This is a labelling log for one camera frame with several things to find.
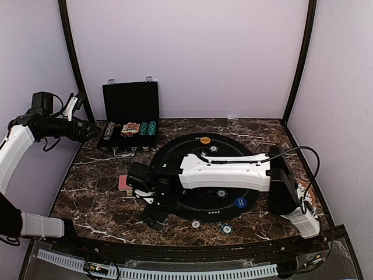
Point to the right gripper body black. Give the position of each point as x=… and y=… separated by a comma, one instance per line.
x=165, y=205

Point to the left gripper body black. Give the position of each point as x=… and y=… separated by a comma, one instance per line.
x=77, y=137

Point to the red white chip stack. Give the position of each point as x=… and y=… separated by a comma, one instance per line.
x=195, y=224

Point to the blue green chip stack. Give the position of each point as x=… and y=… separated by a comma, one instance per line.
x=226, y=229

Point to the orange big blind button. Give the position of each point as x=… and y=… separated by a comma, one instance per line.
x=205, y=140

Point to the blue small blind button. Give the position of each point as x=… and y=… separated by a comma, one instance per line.
x=241, y=202

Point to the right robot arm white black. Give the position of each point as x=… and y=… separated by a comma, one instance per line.
x=205, y=185

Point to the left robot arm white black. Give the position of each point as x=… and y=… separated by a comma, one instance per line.
x=39, y=122

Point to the black white chips in case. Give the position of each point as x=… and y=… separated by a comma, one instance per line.
x=108, y=131

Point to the round black poker mat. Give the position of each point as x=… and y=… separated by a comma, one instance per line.
x=201, y=203

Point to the card box in case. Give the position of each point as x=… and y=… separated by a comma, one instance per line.
x=130, y=129

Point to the black poker chip case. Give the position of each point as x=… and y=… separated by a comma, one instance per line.
x=130, y=102

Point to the red playing card deck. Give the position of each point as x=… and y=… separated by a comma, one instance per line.
x=122, y=186

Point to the teal chips in case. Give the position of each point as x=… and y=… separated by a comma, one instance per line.
x=148, y=128

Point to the floral patterned ceramic plate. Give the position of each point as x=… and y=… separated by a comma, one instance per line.
x=307, y=198

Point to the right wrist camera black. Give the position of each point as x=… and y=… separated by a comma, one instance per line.
x=136, y=177

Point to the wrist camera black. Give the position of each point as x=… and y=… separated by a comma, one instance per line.
x=43, y=102
x=136, y=177

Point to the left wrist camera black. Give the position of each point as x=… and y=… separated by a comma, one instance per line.
x=43, y=102

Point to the white cable duct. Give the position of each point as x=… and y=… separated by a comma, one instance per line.
x=166, y=270

